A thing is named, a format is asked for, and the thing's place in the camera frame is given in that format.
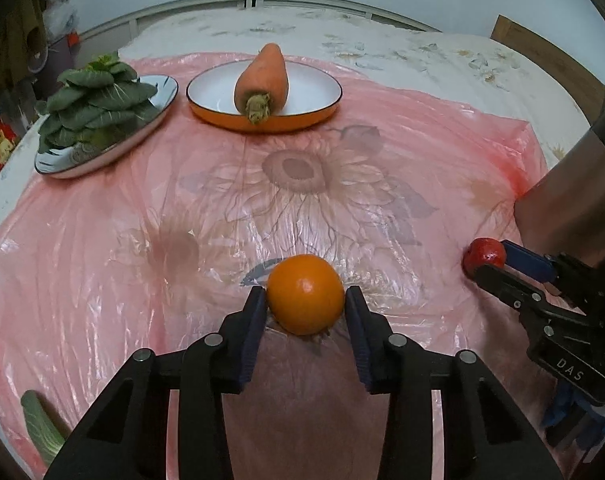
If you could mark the clear plastic bags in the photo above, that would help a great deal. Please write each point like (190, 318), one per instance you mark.
(57, 5)

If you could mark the green leafy vegetables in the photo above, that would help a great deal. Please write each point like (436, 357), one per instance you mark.
(97, 100)

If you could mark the red apple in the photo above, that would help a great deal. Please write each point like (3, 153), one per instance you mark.
(482, 252)

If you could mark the pink plastic sheet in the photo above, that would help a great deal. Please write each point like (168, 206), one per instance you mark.
(132, 310)

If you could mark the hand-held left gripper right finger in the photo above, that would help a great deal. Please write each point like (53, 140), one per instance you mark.
(357, 330)

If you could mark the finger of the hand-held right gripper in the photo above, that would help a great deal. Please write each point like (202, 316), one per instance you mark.
(527, 260)
(502, 282)

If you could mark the purple bin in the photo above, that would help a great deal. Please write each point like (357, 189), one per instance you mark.
(62, 60)

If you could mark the white plate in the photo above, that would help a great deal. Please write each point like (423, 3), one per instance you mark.
(160, 91)

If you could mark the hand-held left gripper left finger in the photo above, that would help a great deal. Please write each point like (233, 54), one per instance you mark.
(252, 330)

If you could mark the wooden headboard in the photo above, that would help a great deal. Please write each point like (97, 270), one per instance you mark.
(547, 55)

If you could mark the orange rimmed plate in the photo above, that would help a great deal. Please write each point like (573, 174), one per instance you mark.
(312, 90)

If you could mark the orange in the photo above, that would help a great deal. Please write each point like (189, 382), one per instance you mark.
(305, 295)

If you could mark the loose bok choy leaf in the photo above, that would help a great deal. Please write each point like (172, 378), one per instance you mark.
(42, 430)

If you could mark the brown coat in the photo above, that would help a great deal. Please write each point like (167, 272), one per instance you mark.
(12, 45)

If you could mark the pink and black kettle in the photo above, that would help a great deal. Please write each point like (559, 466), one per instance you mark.
(567, 200)

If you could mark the carrot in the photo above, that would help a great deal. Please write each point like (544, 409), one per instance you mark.
(262, 75)

